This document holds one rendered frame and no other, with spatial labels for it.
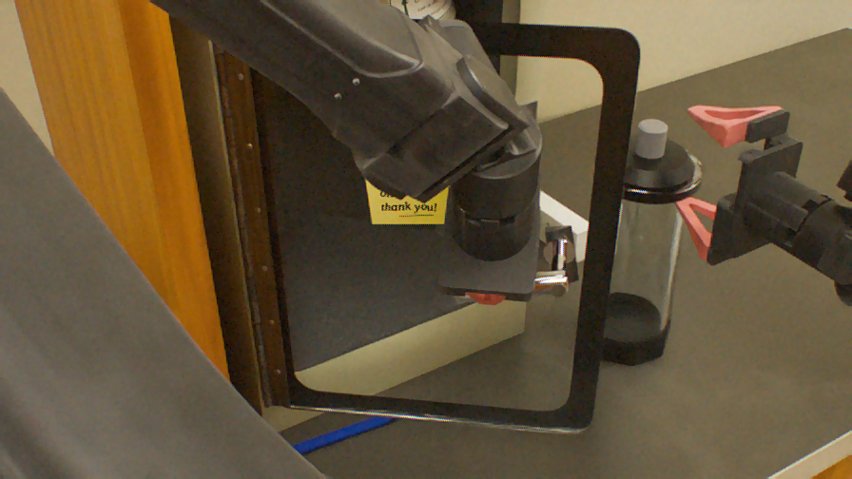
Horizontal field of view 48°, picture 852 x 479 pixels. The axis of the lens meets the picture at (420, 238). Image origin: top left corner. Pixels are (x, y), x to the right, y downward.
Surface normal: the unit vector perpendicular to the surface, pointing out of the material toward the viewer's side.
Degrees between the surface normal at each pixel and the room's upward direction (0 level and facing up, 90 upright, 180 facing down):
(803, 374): 0
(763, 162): 89
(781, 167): 89
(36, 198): 51
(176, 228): 90
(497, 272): 26
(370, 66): 108
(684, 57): 90
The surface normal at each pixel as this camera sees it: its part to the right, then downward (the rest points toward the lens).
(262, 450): 0.65, -0.70
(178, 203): 0.51, 0.49
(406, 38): 0.60, -0.58
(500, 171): -0.04, -0.49
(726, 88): -0.01, -0.82
